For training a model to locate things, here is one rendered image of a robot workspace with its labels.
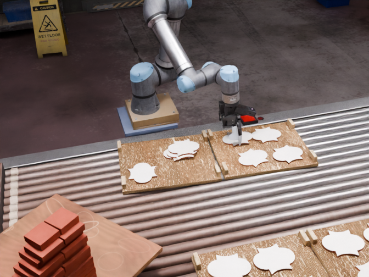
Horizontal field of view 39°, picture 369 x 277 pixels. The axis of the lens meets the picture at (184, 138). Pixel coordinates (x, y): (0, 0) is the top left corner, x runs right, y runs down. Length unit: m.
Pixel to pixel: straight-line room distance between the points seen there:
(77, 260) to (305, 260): 0.77
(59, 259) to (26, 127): 3.10
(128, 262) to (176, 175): 0.60
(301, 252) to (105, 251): 0.67
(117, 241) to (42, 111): 3.06
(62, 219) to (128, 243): 0.33
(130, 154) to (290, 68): 3.11
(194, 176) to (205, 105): 2.40
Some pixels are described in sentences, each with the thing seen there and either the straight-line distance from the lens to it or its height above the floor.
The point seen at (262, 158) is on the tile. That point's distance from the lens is 2.29.
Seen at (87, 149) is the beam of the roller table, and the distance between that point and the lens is 2.47.
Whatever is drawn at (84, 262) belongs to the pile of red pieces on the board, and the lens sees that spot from 1.61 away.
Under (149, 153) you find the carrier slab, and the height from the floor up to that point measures 0.94.
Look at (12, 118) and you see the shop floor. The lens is 4.71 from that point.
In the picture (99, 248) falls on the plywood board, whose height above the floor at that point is 1.04.
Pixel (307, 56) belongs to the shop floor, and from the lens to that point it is 5.50.
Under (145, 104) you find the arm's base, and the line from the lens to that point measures 2.64.
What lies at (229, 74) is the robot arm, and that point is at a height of 1.29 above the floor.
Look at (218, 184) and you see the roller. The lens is 2.18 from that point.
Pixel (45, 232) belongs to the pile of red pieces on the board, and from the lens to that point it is 1.50.
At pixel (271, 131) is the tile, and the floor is 0.94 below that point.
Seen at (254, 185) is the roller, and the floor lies 0.92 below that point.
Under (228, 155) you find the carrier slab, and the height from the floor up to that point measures 0.94.
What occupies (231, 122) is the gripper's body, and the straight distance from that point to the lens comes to 2.32.
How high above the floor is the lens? 2.27
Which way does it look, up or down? 33 degrees down
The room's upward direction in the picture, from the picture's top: 2 degrees counter-clockwise
